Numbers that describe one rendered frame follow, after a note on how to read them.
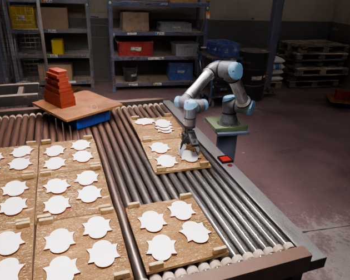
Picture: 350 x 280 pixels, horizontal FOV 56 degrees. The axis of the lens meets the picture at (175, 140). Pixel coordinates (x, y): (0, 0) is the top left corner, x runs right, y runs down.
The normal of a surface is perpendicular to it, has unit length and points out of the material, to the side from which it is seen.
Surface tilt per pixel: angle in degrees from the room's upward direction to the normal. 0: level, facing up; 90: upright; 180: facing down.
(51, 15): 90
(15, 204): 0
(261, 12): 90
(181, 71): 90
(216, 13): 90
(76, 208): 0
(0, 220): 0
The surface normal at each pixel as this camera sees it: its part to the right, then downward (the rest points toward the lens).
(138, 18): 0.41, 0.47
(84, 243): 0.04, -0.90
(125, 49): 0.22, 0.43
